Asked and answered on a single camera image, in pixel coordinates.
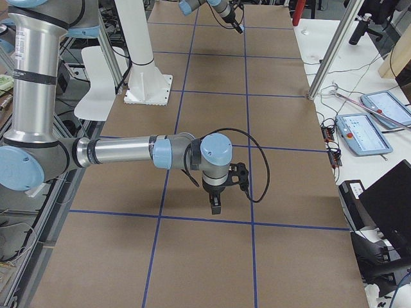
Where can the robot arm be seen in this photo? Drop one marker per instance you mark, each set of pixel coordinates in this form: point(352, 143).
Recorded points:
point(31, 154)
point(223, 11)

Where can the white plastic chair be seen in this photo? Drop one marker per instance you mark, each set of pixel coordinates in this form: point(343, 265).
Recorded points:
point(98, 101)

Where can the teach pendant near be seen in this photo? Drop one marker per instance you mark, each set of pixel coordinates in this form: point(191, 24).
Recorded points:
point(362, 135)

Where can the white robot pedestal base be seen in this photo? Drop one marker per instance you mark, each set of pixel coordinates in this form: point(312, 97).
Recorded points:
point(146, 84)

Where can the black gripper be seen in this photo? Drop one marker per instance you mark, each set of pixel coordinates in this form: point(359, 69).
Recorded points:
point(214, 191)
point(232, 20)

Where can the black bottle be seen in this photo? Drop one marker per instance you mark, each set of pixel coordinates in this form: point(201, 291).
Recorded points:
point(361, 28)

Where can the teach pendant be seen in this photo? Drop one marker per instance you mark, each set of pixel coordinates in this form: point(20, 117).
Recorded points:
point(362, 135)
point(389, 105)

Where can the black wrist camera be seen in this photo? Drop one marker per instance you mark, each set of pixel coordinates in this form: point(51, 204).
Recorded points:
point(239, 175)

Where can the red fire extinguisher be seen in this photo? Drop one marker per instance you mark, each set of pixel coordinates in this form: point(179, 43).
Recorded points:
point(299, 8)

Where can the aluminium frame post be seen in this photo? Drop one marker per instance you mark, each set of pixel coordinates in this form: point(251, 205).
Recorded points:
point(332, 50)

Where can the teach pendant far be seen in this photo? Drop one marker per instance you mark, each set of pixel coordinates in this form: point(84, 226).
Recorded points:
point(389, 105)

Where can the black laptop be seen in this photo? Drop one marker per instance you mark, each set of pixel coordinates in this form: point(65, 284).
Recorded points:
point(387, 201)

